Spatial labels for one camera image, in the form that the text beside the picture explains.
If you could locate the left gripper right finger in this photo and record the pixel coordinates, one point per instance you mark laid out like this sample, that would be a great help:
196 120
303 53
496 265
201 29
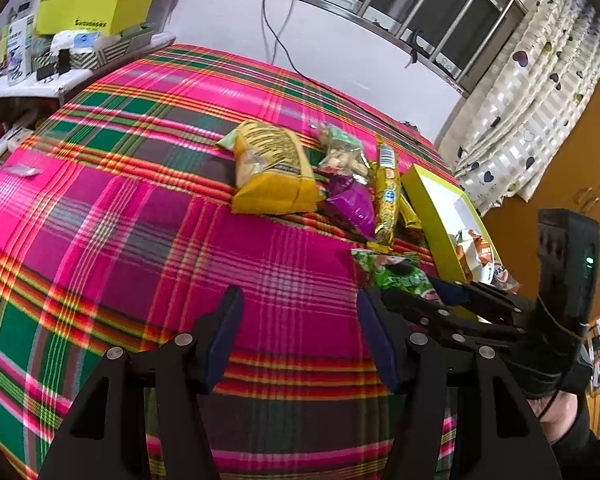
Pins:
384 332

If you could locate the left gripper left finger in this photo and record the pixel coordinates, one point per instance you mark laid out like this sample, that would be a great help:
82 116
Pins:
215 334

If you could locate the green candy packet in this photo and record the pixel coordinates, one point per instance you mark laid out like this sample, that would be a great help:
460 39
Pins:
401 272

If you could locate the small gold snack bar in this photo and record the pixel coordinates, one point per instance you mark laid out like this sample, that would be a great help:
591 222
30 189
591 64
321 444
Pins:
407 215

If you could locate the white orange snack bag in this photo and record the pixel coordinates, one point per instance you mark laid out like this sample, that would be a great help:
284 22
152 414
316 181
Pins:
475 256

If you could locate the purple snack packet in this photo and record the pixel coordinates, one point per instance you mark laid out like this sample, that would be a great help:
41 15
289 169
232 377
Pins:
350 203

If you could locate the long gold snack bar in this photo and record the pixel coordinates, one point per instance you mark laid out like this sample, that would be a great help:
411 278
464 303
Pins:
386 196

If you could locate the clear green peanut bag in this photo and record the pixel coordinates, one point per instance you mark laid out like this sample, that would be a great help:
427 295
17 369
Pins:
344 154

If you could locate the yellow chip bag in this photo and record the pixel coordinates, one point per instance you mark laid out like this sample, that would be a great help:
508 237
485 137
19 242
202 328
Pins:
272 173

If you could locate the brown chocolate snack packet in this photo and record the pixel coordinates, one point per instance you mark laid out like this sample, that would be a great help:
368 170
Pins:
503 280

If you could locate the person's right hand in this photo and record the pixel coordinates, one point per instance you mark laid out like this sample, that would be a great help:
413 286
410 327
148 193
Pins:
556 413

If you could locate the green-rimmed white tray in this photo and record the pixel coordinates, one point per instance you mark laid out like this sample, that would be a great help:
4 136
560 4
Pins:
444 209

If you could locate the pink plaid bedspread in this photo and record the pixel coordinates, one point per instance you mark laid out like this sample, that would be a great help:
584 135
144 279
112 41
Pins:
116 230

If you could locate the wooden wardrobe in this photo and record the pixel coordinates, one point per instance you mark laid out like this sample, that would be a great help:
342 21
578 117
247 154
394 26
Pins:
572 181

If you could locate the heart-patterned cream curtain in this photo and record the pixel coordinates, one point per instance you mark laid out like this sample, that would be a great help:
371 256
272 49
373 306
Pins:
526 104

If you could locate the white side shelf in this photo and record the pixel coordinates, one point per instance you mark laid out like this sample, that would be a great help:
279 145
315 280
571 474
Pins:
61 87

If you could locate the striped black white box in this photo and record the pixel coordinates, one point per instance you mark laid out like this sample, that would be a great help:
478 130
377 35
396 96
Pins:
90 50

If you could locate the yellow-green cardboard box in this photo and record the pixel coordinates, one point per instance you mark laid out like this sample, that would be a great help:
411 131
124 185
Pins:
109 17

